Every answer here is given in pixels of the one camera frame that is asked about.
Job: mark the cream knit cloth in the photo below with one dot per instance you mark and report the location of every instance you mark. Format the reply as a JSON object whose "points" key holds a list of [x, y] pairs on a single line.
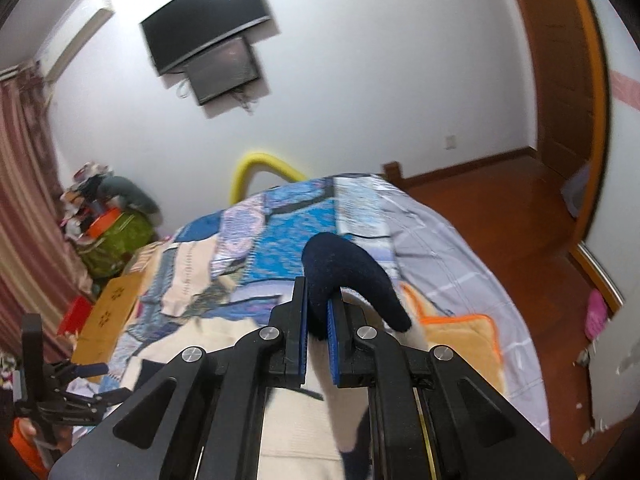
{"points": [[295, 430]]}

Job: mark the blue patchwork blanket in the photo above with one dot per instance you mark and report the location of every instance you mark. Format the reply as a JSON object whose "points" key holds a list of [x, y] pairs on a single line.
{"points": [[280, 240]]}

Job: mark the pile of assorted clutter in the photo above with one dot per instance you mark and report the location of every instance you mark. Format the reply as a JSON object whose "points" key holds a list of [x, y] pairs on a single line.
{"points": [[82, 195]]}

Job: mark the orange box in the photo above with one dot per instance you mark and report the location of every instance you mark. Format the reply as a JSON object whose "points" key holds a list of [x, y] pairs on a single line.
{"points": [[102, 222]]}

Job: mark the wall-mounted black television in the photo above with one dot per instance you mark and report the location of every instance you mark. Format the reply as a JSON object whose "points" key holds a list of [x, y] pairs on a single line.
{"points": [[205, 17]]}

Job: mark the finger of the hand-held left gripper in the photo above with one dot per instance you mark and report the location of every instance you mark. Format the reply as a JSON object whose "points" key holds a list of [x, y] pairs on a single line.
{"points": [[75, 370], [95, 402]]}

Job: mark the grey plush toy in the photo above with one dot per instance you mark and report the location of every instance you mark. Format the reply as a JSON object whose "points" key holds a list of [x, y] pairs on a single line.
{"points": [[127, 192]]}

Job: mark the striped pink curtain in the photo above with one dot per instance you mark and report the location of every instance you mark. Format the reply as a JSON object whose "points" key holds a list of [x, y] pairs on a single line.
{"points": [[30, 200]]}

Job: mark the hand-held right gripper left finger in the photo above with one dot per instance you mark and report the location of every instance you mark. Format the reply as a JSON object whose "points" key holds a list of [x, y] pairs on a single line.
{"points": [[301, 340]]}

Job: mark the white wall outlet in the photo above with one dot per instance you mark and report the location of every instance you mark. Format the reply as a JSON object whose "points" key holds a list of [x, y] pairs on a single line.
{"points": [[450, 142]]}

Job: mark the yellow foam tube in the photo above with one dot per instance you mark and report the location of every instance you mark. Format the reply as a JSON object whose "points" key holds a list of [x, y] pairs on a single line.
{"points": [[252, 162]]}

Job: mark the green patterned bag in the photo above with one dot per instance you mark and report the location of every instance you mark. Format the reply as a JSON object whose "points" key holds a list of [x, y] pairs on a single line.
{"points": [[117, 242]]}

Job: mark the wooden door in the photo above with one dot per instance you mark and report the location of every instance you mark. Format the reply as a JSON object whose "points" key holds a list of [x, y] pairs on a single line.
{"points": [[560, 70]]}

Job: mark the small wall-mounted monitor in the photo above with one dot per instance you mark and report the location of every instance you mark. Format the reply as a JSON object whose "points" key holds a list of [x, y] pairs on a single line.
{"points": [[225, 72]]}

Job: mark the wooden bed post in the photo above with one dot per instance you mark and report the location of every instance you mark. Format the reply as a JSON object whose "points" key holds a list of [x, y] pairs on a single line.
{"points": [[392, 171]]}

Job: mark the white air conditioner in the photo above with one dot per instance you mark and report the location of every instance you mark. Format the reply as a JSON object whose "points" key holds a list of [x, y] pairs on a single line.
{"points": [[75, 35]]}

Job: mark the lilac checked bed sheet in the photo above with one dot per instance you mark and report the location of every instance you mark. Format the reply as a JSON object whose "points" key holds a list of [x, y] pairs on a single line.
{"points": [[450, 260]]}

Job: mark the pink fuzzy object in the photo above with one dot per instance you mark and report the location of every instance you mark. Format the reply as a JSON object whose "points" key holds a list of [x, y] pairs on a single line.
{"points": [[596, 314]]}

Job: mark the red plastic box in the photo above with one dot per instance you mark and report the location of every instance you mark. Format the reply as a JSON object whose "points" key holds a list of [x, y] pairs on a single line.
{"points": [[74, 316]]}

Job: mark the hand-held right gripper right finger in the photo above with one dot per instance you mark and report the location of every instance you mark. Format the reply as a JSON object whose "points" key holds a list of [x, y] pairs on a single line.
{"points": [[332, 345]]}

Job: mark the white cabinet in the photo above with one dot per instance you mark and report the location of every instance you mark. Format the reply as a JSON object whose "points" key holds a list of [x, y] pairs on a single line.
{"points": [[617, 375]]}

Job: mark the wooden lap tray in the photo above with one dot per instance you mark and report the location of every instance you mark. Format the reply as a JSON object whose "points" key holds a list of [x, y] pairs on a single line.
{"points": [[107, 315]]}

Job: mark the navy and white fleece garment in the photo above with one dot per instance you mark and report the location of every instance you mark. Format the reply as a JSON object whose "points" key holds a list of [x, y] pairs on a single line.
{"points": [[345, 265]]}

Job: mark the pale grey object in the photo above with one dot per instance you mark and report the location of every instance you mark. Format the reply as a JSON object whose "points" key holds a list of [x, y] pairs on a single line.
{"points": [[577, 190]]}

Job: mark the yellow orange-trimmed towel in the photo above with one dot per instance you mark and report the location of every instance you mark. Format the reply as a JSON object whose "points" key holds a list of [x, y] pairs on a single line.
{"points": [[465, 340]]}

